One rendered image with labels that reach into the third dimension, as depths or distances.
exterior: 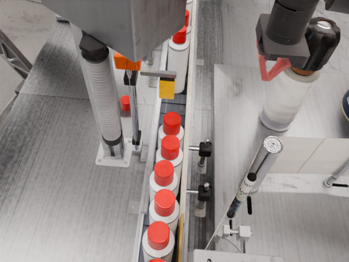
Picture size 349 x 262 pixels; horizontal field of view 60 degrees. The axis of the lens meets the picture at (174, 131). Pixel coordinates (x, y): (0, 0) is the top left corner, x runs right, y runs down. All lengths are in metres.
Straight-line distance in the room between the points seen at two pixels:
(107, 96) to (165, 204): 0.18
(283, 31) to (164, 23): 0.19
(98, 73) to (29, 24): 2.39
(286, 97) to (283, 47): 0.28
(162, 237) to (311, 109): 0.63
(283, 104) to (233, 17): 0.59
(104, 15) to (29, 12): 2.58
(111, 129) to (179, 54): 0.34
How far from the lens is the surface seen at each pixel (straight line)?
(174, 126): 0.55
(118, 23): 0.34
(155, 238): 0.46
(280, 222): 0.73
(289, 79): 0.73
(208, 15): 1.27
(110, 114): 0.47
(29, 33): 2.70
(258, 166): 0.62
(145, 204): 0.61
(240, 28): 1.23
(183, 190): 0.67
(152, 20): 0.35
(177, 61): 0.78
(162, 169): 0.50
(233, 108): 0.87
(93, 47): 0.39
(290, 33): 0.49
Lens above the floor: 1.53
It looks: 55 degrees down
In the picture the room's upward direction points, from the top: 5 degrees clockwise
